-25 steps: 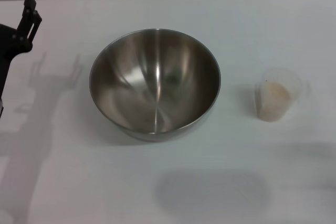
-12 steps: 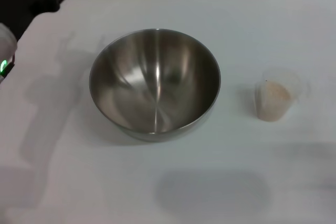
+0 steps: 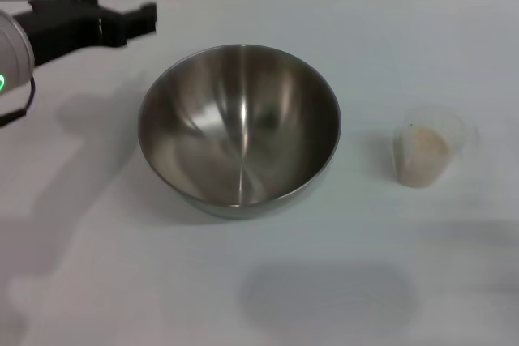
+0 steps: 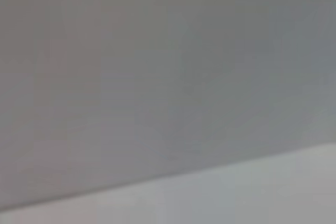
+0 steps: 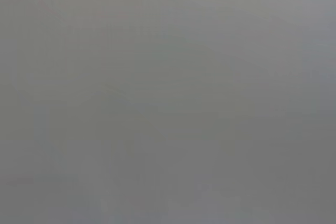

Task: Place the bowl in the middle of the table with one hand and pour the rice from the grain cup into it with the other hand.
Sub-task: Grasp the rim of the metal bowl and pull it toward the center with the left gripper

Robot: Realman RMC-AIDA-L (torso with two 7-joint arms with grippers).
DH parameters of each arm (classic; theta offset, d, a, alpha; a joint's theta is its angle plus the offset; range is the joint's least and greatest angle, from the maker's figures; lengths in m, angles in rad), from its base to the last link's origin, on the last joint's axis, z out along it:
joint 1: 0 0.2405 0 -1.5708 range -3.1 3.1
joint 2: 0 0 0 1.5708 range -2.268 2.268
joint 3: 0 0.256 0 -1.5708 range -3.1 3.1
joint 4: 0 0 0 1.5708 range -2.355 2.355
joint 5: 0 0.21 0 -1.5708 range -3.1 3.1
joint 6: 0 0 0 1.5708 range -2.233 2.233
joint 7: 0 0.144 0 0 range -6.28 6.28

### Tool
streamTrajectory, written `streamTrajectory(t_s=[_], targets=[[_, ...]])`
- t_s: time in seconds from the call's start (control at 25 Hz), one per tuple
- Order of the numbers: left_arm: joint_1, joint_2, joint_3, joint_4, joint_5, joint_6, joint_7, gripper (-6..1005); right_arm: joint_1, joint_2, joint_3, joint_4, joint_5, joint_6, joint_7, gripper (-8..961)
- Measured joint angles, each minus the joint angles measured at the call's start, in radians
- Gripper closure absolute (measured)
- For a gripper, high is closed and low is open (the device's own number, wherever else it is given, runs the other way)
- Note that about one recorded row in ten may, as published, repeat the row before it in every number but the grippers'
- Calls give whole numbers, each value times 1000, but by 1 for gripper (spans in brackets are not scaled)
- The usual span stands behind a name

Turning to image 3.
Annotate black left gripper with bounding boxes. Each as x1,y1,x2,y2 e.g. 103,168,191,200
11,0,158,68

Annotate stainless steel mixing bowl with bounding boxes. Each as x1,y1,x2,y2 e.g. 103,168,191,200
137,43,342,220

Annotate white rice grains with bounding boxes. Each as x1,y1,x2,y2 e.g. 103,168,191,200
397,126,451,189

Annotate clear plastic measuring cup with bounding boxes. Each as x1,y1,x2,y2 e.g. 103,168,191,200
392,105,480,190

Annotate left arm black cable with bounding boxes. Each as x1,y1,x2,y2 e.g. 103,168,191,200
0,77,37,128

